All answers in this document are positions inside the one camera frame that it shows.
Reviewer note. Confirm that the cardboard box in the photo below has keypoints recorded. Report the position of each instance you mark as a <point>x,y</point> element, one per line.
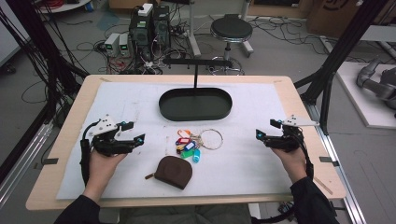
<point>339,15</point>

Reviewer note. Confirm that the brown zip pouch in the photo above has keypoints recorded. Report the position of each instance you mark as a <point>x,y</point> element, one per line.
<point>174,171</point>

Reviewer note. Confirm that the black key rack with tray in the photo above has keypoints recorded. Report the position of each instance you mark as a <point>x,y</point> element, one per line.
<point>195,105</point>

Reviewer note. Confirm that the aluminium rail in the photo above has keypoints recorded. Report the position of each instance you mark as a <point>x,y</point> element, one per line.
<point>337,161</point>
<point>21,161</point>

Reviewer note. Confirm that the black round stool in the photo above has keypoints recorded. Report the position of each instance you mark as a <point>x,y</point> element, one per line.
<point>231,28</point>

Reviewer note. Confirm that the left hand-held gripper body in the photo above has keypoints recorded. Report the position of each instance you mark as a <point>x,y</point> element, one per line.
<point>107,146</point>

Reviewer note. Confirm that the person's left hand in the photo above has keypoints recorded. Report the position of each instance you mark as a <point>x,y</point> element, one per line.
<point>101,171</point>

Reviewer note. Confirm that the black computer tower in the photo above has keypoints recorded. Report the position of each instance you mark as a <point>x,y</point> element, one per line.
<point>161,26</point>
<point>140,34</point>

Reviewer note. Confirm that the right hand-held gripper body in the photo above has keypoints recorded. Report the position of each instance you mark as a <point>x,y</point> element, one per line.
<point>288,141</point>

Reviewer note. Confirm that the person's lap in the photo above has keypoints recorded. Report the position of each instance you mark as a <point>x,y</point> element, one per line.
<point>186,215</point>

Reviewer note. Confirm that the black frame post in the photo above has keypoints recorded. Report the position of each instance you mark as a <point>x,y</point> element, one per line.
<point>339,56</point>
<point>40,46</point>

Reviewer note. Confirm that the white floor board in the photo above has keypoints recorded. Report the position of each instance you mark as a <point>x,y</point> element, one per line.
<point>358,99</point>

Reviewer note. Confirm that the white power supply unit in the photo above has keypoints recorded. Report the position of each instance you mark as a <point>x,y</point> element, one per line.
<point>112,43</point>
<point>124,44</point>

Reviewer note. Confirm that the black tape strip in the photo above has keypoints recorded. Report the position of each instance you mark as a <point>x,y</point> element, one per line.
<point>49,161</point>
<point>328,160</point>

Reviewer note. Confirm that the white table mat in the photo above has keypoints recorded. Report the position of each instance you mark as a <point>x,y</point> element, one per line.
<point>130,102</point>

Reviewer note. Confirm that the person's right hand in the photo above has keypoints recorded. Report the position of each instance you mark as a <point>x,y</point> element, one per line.
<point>294,165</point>

